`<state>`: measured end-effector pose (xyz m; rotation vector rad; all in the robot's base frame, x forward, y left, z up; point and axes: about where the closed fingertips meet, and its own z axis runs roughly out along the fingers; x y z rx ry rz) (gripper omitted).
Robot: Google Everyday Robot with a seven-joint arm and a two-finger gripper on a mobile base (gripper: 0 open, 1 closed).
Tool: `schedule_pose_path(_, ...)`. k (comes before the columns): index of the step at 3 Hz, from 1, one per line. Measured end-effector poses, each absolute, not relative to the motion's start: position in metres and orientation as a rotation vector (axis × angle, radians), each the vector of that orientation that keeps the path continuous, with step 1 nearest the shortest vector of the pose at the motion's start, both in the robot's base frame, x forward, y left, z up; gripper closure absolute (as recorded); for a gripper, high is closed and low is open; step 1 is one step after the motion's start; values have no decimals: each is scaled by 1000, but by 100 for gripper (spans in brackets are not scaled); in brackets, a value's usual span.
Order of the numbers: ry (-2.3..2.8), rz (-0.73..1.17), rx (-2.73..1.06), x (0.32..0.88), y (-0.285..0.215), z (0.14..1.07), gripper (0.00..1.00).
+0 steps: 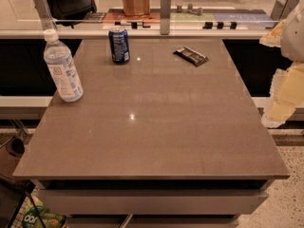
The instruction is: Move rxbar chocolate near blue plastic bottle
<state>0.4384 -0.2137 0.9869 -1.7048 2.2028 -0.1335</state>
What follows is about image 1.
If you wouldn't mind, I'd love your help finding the grey metal post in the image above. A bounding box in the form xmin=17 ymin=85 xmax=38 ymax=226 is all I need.
xmin=33 ymin=0 xmax=57 ymax=30
xmin=270 ymin=0 xmax=300 ymax=23
xmin=160 ymin=0 xmax=171 ymax=35

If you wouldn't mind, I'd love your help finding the black bin edge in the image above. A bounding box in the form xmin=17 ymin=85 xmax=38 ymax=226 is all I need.
xmin=0 ymin=174 xmax=35 ymax=228

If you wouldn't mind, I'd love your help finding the green snack bag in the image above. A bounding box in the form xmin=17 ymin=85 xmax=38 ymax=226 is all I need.
xmin=9 ymin=197 xmax=68 ymax=228

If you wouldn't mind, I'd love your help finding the grey metal post left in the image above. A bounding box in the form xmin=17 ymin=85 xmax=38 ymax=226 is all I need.
xmin=33 ymin=0 xmax=57 ymax=30

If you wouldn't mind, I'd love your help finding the black office chair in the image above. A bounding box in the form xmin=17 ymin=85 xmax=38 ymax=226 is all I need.
xmin=47 ymin=0 xmax=97 ymax=27

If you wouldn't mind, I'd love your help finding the grey metal post right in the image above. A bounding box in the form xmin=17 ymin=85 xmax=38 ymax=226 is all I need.
xmin=270 ymin=0 xmax=300 ymax=23

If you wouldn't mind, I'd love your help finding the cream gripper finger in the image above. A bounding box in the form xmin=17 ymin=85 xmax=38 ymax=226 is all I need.
xmin=261 ymin=62 xmax=304 ymax=128
xmin=259 ymin=20 xmax=285 ymax=48

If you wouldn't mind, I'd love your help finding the clear blue-label plastic bottle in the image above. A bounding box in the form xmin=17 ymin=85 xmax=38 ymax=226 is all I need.
xmin=44 ymin=29 xmax=84 ymax=102

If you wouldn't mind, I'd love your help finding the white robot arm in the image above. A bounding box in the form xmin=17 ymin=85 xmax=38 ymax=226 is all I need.
xmin=259 ymin=0 xmax=304 ymax=128

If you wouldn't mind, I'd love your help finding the grey metal post centre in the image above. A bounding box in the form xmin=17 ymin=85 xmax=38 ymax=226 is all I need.
xmin=160 ymin=0 xmax=171 ymax=35

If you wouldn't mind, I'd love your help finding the black rxbar chocolate bar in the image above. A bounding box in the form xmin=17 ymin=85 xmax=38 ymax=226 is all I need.
xmin=174 ymin=47 xmax=209 ymax=67

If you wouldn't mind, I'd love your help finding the blue soda can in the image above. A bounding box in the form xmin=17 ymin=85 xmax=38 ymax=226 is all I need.
xmin=108 ymin=26 xmax=130 ymax=64

